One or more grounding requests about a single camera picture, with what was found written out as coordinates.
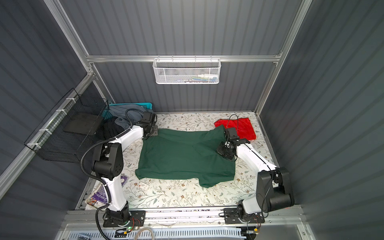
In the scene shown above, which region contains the folded red t-shirt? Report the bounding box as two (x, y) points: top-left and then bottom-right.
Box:
(214, 118), (257, 141)

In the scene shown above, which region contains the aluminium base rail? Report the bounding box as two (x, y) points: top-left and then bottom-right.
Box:
(60, 205), (308, 230)

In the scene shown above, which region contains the purple booklet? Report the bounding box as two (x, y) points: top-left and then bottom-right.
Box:
(85, 174), (128, 211)

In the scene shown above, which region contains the grey t-shirt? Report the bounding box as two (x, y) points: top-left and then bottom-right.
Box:
(109, 104), (153, 129)

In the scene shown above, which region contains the white wire mesh basket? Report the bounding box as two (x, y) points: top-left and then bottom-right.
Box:
(153, 57), (222, 85)

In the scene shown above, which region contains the teal plastic laundry basket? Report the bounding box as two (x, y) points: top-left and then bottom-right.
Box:
(102, 103), (153, 122)

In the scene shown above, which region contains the black corrugated cable conduit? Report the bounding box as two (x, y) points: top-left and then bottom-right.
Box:
(79, 107), (146, 240)

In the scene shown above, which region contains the black wire mesh basket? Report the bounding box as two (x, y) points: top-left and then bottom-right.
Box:
(24, 89), (109, 163)

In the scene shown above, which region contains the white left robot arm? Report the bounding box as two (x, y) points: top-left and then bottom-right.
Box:
(92, 112), (157, 228)

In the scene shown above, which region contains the black t-shirt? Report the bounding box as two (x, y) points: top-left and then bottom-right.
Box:
(101, 117), (125, 140)

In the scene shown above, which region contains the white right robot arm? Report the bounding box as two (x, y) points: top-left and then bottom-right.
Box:
(217, 128), (295, 226)

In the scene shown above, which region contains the small white card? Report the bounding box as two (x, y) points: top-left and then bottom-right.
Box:
(138, 182), (150, 191)

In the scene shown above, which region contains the green t-shirt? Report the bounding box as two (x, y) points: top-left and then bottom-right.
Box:
(135, 126), (236, 188)

